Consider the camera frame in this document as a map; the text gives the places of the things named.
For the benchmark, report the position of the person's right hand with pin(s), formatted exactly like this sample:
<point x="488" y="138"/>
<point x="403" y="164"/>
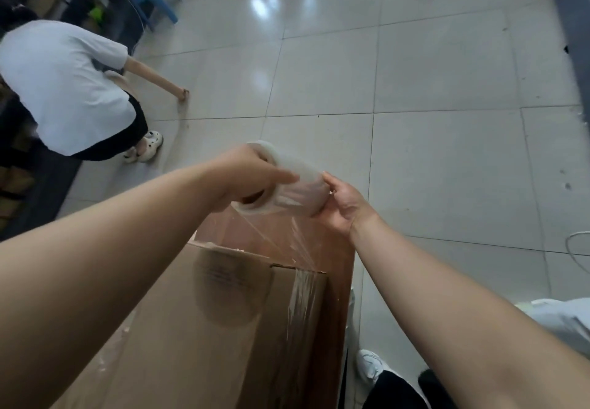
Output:
<point x="352" y="208"/>

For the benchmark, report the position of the person's left hand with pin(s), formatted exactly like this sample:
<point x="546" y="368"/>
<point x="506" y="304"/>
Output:
<point x="239" y="169"/>

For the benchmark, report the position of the person's right thumb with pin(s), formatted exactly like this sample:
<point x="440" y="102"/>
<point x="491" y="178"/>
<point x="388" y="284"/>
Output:
<point x="334" y="183"/>

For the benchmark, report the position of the person's left fingers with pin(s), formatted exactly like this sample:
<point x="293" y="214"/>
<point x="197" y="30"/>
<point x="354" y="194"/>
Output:
<point x="279" y="174"/>

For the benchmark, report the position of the clear stretch film roll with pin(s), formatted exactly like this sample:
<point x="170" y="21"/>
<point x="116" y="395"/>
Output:
<point x="299" y="192"/>

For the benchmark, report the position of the person's left forearm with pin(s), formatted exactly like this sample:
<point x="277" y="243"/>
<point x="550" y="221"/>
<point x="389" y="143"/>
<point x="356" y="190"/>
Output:
<point x="106" y="256"/>

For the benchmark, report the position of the person's right forearm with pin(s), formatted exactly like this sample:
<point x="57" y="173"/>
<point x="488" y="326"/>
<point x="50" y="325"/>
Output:
<point x="451" y="312"/>

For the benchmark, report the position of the person's white shoe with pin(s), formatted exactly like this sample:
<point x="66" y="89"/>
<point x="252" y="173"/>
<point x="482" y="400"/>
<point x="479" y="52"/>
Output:
<point x="150" y="144"/>
<point x="371" y="365"/>

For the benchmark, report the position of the brown cardboard box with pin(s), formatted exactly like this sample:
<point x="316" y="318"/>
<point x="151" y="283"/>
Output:
<point x="207" y="330"/>

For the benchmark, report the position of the person's black trousers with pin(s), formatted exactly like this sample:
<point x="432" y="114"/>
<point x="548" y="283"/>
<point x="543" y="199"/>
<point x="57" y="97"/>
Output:
<point x="396" y="392"/>

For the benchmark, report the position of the green object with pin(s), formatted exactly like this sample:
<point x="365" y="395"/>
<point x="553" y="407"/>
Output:
<point x="97" y="15"/>

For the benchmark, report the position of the person's light shirt sleeve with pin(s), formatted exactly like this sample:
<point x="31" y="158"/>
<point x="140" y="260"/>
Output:
<point x="560" y="319"/>

